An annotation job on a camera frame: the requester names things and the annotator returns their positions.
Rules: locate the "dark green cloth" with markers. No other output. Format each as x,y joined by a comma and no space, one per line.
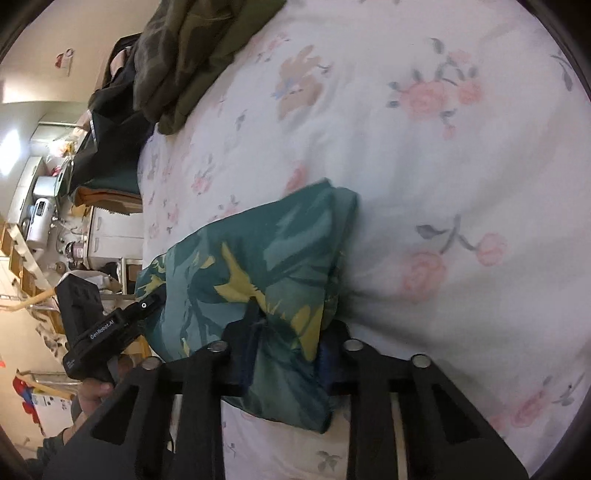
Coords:
111,182

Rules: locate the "metal pot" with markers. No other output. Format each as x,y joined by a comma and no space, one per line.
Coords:
76,253

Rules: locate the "white exhaust duct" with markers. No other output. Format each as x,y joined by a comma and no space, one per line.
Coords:
45,187

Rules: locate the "black jacket pile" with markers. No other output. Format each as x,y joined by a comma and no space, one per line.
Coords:
115,124

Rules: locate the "white water heater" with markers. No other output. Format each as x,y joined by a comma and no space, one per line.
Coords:
40,221

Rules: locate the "person's left forearm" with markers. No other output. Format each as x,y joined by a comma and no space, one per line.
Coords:
55,450

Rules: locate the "teal floral pants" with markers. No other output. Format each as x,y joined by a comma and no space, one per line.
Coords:
258,258

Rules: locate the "plastic bag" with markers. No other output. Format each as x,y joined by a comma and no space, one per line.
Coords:
59,147

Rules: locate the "wooden shelf rack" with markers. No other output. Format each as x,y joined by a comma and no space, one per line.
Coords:
27,267

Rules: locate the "folded olive green pants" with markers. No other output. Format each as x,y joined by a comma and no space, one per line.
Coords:
221,55

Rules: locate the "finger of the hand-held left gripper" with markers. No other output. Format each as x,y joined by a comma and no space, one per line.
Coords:
144,307

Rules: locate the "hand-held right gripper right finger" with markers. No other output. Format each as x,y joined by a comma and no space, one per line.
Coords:
327,364

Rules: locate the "person's left hand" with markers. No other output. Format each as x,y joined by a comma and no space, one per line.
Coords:
92,394

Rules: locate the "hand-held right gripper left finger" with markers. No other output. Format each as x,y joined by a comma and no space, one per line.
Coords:
247,364

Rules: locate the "red and white wall hook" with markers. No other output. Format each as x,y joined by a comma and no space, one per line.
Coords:
64,61

